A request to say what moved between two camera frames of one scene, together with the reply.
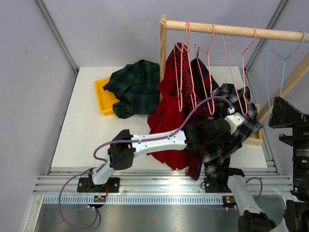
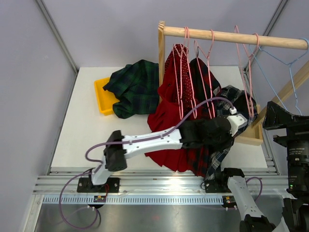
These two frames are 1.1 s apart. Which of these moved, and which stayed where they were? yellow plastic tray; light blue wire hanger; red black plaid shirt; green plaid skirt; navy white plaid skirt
Moved: red black plaid shirt; navy white plaid skirt; light blue wire hanger
Stayed: green plaid skirt; yellow plastic tray
